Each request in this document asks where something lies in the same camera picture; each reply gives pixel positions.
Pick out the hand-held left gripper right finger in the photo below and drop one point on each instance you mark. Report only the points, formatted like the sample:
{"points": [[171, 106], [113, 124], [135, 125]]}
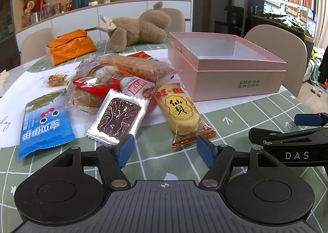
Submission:
{"points": [[205, 149]]}

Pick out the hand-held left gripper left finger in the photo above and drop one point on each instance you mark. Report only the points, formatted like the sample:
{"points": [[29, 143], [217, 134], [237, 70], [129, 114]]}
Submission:
{"points": [[125, 149]]}

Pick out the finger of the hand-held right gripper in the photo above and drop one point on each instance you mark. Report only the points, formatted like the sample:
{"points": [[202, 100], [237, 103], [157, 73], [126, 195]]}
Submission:
{"points": [[307, 119], [287, 137]]}

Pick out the silver biscuit packet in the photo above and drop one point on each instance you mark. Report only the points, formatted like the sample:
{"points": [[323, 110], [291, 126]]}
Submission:
{"points": [[117, 117]]}

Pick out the yellow rice cracker packet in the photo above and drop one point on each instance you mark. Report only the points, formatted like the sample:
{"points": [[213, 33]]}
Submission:
{"points": [[179, 112]]}

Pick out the red meat snack packet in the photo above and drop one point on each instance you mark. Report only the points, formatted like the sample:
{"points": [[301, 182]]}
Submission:
{"points": [[128, 85]]}

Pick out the pink cardboard box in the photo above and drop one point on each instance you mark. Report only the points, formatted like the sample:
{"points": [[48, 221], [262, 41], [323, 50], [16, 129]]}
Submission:
{"points": [[230, 79]]}

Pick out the blue snack packet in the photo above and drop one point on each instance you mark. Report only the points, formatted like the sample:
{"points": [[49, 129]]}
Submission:
{"points": [[46, 125]]}

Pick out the clear bread packet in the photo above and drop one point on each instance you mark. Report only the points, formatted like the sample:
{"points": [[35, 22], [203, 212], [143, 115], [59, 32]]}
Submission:
{"points": [[79, 97]]}

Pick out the beige dining chair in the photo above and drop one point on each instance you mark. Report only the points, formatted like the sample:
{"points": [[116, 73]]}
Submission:
{"points": [[276, 43], [35, 43], [178, 19]]}

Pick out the long roll in clear wrap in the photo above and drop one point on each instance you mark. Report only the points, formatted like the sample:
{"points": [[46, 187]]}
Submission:
{"points": [[138, 65]]}

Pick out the small wrapped candy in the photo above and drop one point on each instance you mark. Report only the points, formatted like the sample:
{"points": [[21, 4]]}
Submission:
{"points": [[57, 80]]}

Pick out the fish tank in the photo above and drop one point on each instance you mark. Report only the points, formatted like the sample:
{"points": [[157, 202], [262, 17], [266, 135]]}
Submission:
{"points": [[284, 15]]}

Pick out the orange plastic bag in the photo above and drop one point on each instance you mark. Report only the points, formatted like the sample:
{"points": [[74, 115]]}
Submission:
{"points": [[71, 46]]}

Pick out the white printed paper mat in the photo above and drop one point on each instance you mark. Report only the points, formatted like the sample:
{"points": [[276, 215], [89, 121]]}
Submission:
{"points": [[15, 102]]}

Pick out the brown teddy bear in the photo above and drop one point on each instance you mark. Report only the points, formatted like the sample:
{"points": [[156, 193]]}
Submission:
{"points": [[143, 28]]}

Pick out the black water dispenser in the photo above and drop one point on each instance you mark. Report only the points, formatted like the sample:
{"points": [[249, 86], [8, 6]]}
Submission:
{"points": [[228, 21]]}

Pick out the beige cloth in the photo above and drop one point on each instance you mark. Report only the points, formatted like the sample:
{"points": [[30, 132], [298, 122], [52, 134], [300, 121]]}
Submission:
{"points": [[3, 81]]}

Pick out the golden figurine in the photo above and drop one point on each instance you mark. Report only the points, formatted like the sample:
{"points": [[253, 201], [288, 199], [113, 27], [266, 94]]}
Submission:
{"points": [[68, 5]]}

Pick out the group of drinking glasses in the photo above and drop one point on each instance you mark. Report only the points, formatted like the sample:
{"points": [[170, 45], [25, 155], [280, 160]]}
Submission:
{"points": [[41, 14]]}

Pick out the red festive figurine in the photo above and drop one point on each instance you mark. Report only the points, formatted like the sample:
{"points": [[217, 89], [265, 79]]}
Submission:
{"points": [[32, 3]]}

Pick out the wooden wall cabinet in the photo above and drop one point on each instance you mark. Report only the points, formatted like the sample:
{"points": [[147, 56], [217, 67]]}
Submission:
{"points": [[128, 12]]}

